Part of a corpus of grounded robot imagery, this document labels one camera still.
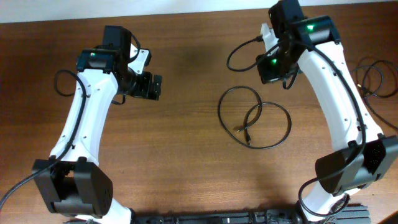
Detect black USB cable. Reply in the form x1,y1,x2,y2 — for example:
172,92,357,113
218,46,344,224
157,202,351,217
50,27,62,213
217,85,293,151

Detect thin black cable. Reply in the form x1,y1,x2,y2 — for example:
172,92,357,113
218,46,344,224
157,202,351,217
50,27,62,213
349,55,398,131

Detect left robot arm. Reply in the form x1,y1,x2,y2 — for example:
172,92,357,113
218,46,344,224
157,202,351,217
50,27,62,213
32,26,162,223

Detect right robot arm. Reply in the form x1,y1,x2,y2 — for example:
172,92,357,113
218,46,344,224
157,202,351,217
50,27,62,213
256,0,397,223

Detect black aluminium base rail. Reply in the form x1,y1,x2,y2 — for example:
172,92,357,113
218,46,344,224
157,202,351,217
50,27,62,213
126,205,371,224

